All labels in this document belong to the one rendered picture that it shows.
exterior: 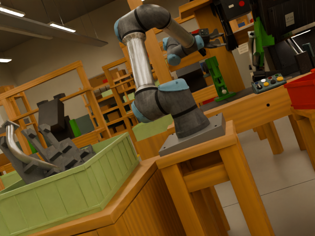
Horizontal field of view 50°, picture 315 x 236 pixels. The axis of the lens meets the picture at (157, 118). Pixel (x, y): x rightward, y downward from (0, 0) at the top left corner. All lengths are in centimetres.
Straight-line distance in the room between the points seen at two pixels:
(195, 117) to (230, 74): 99
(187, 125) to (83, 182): 47
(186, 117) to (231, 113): 40
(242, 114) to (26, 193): 105
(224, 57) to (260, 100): 66
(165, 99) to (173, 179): 32
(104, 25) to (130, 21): 1096
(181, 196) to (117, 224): 32
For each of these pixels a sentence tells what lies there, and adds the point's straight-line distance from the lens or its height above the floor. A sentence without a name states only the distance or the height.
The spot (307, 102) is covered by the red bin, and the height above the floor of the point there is 83.
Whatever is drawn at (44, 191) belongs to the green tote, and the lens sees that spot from 125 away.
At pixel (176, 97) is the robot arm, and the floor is 104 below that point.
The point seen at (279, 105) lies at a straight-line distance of 175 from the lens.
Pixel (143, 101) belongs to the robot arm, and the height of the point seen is 108.
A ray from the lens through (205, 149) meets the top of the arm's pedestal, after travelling 128.
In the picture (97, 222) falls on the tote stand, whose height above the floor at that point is 78.
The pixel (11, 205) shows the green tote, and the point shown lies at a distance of 133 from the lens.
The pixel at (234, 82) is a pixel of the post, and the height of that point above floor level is 96.
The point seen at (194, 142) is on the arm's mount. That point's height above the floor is 86.
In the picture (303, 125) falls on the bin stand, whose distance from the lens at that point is 164.
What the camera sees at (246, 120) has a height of 80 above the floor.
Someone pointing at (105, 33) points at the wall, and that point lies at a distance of 1251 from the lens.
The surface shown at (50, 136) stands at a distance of 171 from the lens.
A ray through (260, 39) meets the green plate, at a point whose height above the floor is 115.
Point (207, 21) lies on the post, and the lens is 233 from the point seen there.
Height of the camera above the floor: 110
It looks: 4 degrees down
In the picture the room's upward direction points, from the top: 22 degrees counter-clockwise
